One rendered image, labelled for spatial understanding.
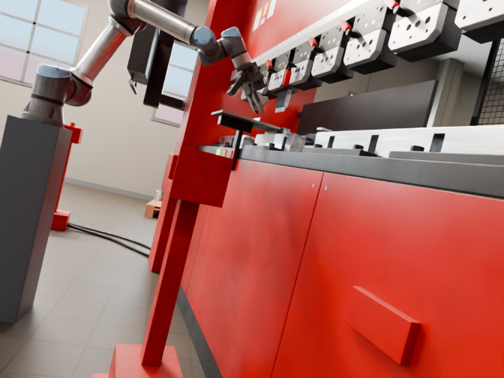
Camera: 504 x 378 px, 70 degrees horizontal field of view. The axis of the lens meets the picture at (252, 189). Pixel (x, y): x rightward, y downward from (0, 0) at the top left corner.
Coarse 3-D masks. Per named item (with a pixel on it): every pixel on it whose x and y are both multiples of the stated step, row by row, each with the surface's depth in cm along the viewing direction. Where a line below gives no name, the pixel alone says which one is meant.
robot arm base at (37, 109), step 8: (32, 96) 137; (40, 96) 136; (32, 104) 136; (40, 104) 136; (48, 104) 138; (56, 104) 140; (24, 112) 136; (32, 112) 135; (40, 112) 136; (48, 112) 137; (56, 112) 140; (32, 120) 135; (40, 120) 136; (48, 120) 137; (56, 120) 140
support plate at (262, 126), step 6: (216, 114) 154; (222, 114) 150; (228, 114) 145; (234, 114) 145; (246, 120) 150; (252, 120) 148; (258, 126) 159; (264, 126) 154; (270, 126) 151; (276, 126) 152
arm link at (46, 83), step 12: (36, 72) 137; (48, 72) 136; (60, 72) 138; (36, 84) 137; (48, 84) 137; (60, 84) 139; (72, 84) 146; (48, 96) 137; (60, 96) 140; (72, 96) 149
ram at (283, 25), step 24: (264, 0) 206; (288, 0) 170; (312, 0) 145; (336, 0) 127; (264, 24) 196; (288, 24) 164; (336, 24) 123; (264, 48) 188; (288, 48) 158; (240, 72) 220
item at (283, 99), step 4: (280, 92) 163; (284, 92) 159; (288, 92) 156; (280, 96) 162; (284, 96) 158; (288, 96) 157; (276, 100) 165; (280, 100) 161; (284, 100) 157; (288, 100) 157; (276, 104) 164; (280, 104) 160; (284, 104) 156; (288, 104) 157; (276, 108) 166; (280, 108) 161; (284, 108) 157
